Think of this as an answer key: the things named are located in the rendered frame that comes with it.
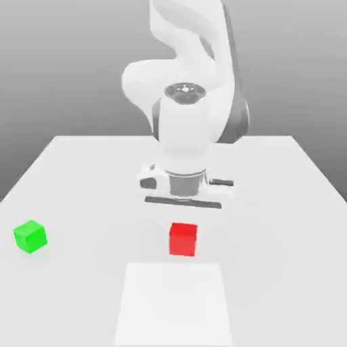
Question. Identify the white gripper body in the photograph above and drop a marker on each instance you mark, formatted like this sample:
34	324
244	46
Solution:
183	206

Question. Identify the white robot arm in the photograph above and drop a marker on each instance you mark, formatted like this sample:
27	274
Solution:
187	130

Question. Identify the small red cube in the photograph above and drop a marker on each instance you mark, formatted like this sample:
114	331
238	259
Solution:
183	240

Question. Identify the small green cube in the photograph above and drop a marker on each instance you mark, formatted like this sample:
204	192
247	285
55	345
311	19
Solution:
29	237

